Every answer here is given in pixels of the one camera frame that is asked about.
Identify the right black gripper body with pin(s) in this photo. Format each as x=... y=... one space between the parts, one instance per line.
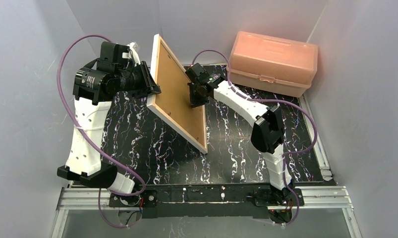
x=195 y=90

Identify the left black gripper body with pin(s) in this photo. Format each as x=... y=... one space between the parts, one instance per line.
x=146 y=78

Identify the white wooden photo frame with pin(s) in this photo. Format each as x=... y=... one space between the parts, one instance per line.
x=172 y=105

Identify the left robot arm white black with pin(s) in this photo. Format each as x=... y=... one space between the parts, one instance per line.
x=86 y=162

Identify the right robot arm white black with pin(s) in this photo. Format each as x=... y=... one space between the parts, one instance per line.
x=267 y=125

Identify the pink plastic storage box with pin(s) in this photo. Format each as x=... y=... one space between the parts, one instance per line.
x=273 y=64

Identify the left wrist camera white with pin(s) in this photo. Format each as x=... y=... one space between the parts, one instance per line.
x=131 y=53

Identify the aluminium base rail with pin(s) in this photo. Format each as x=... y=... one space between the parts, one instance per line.
x=315 y=197

